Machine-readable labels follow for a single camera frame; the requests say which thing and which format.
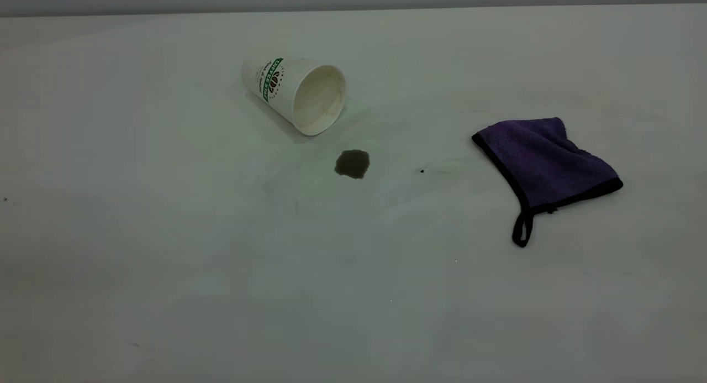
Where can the white paper coffee cup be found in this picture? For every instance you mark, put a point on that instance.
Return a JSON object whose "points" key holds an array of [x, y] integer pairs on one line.
{"points": [[287, 87]]}

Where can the purple microfiber cloth black trim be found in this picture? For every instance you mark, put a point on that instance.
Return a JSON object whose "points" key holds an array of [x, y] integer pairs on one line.
{"points": [[547, 156]]}

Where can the dark brown coffee spill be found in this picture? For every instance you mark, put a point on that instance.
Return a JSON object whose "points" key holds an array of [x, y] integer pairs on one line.
{"points": [[352, 164]]}

